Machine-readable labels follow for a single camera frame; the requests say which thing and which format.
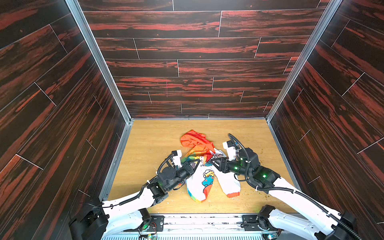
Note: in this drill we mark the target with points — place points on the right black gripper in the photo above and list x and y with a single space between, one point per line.
222 163

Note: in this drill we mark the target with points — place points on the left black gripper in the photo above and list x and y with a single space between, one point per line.
191 167

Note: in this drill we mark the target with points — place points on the colourful rainbow kids jacket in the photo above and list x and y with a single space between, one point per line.
201 182

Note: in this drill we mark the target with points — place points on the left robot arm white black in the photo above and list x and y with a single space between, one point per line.
96 220

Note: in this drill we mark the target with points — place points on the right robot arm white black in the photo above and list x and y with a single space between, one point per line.
318 222

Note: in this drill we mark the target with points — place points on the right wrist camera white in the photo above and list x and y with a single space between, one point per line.
231 149

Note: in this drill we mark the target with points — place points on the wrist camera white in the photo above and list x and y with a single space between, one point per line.
177 158
231 149

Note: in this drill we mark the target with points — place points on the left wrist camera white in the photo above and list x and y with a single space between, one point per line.
177 158

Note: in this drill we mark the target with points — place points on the aluminium front rail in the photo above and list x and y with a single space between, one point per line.
203 227

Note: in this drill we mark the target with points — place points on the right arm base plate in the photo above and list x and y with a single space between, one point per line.
255 223

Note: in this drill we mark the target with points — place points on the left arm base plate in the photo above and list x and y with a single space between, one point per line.
155 224

